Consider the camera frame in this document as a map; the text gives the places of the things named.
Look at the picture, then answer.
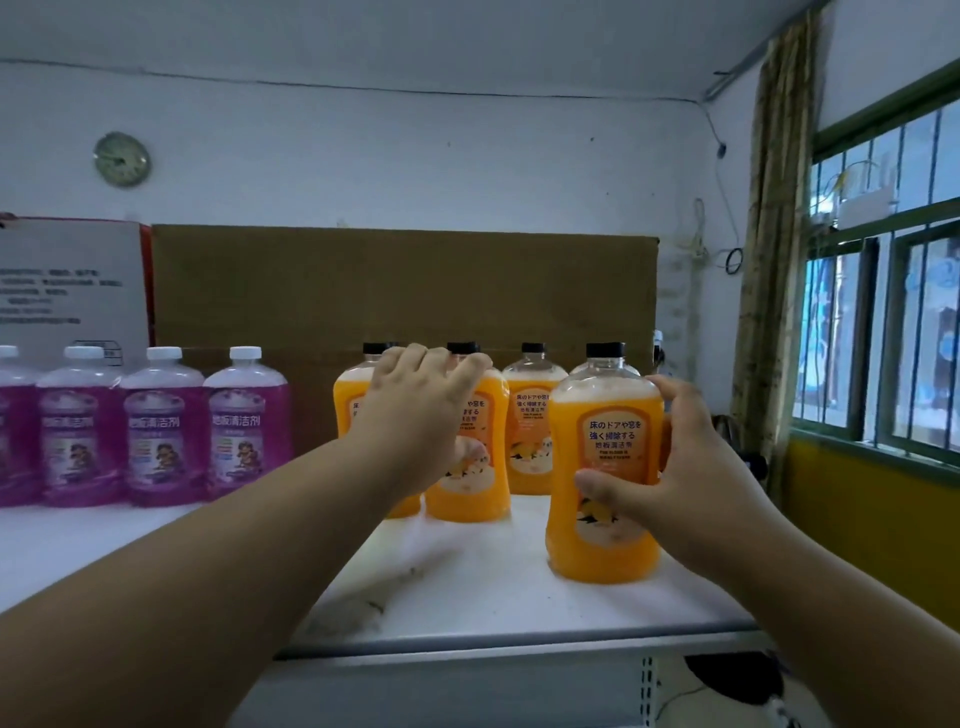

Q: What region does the person's left forearm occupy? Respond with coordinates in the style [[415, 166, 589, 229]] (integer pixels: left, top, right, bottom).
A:
[[0, 441, 423, 728]]

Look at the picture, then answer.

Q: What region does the round green wall clock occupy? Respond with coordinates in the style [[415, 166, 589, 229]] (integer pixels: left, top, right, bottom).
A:
[[93, 131, 153, 189]]

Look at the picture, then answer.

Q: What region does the patterned beige curtain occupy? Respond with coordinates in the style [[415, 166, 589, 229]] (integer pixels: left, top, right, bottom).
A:
[[729, 7, 824, 513]]

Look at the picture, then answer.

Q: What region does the person's right forearm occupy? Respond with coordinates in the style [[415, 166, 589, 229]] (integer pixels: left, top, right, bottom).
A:
[[701, 504, 960, 728]]

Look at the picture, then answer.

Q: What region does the white notice board red edge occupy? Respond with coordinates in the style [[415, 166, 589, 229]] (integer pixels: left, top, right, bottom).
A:
[[0, 214, 156, 372]]

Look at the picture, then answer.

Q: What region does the brown cardboard sheet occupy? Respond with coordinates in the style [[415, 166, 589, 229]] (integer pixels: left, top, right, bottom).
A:
[[151, 224, 660, 457]]

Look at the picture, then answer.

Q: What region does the green framed barred window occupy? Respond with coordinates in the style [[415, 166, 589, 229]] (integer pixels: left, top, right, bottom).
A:
[[789, 58, 960, 470]]

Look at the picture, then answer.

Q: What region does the person's right hand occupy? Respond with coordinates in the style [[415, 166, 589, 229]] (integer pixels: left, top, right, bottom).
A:
[[573, 373, 779, 580]]

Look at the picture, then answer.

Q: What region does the black wall cable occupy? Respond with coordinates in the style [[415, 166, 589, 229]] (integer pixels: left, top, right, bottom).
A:
[[0, 57, 745, 276]]

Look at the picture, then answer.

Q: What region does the person's left hand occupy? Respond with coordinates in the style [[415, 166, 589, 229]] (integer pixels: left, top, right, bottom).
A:
[[351, 343, 494, 501]]

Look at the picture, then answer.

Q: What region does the white metal shelf rack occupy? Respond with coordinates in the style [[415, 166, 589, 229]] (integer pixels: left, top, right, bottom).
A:
[[0, 493, 777, 728]]

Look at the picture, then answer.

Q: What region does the purple cleaner bottle white cap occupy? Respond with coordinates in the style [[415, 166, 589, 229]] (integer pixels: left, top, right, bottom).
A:
[[0, 345, 44, 508], [35, 345, 126, 509], [201, 345, 294, 501], [118, 345, 209, 508]]

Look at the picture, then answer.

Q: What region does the orange cleaner bottle black cap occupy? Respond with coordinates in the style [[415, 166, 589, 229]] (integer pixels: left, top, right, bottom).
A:
[[501, 342, 570, 497], [333, 342, 423, 520], [424, 342, 513, 525], [545, 342, 667, 585]]

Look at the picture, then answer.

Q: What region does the black round object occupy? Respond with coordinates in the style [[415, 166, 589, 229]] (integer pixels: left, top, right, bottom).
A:
[[683, 651, 786, 707]]

